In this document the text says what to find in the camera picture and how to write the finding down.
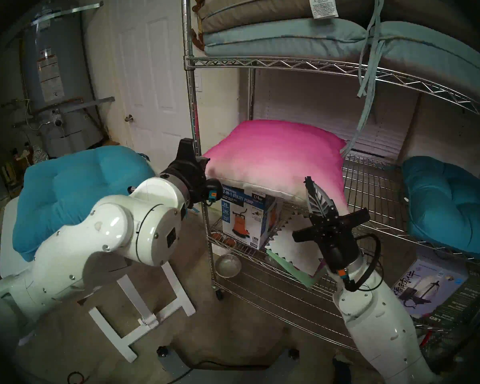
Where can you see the pink splatter print cushion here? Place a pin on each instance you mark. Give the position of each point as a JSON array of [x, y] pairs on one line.
[[276, 159]]

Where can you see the white window blinds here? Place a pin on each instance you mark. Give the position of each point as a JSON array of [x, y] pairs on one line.
[[304, 99]]

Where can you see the light blue bench cushion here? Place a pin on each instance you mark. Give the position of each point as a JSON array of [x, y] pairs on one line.
[[284, 37]]

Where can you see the grey water heater tank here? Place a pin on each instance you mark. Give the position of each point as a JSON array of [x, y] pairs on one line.
[[56, 47]]

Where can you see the metal door knob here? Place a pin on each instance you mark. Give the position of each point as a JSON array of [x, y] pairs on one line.
[[128, 118]]

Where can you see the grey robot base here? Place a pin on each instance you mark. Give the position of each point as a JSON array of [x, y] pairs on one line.
[[224, 375]]

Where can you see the white panel door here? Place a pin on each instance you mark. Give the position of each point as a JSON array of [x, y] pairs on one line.
[[152, 67]]

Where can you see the white zigzag paper pad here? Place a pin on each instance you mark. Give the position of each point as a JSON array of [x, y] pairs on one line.
[[292, 271]]

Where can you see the wooden anchor wall decor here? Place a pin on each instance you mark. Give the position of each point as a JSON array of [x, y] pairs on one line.
[[198, 3]]

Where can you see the dark blue fabric piece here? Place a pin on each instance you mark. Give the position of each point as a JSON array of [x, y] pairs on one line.
[[342, 371]]

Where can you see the utility pump cardboard box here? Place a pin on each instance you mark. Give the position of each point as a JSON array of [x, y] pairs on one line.
[[244, 219]]

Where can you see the LED lamp product box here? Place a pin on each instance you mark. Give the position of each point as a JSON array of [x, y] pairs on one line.
[[436, 287]]

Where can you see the teal round tufted cushion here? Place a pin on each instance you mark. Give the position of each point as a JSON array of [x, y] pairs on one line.
[[448, 203]]

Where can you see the pink paper sheet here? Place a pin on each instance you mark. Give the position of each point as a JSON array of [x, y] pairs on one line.
[[322, 264]]

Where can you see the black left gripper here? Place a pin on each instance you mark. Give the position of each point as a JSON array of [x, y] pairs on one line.
[[194, 179]]

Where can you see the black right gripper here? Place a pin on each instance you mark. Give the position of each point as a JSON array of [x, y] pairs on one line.
[[338, 239]]

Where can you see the white zigzag edged sheet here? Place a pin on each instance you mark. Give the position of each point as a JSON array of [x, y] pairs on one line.
[[296, 251]]

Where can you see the crumpled foil piece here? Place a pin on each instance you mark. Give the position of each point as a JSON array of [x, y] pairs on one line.
[[38, 153]]

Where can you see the beige bench cushion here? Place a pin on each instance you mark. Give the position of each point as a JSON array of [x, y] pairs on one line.
[[264, 7]]

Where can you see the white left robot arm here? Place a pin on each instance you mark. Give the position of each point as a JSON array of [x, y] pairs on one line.
[[104, 235]]

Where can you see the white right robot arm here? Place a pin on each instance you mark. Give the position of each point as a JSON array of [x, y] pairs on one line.
[[380, 319]]

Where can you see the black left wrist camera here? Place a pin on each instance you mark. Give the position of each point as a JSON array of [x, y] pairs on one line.
[[185, 149]]

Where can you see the teal square tufted cushion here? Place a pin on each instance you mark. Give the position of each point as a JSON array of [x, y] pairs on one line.
[[72, 191]]

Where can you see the white light switch plate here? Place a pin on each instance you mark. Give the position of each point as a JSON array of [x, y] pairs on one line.
[[198, 81]]

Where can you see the small metal bowl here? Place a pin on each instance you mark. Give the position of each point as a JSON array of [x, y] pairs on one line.
[[228, 266]]

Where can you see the white overbed table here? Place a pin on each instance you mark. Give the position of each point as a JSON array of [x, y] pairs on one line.
[[8, 259]]

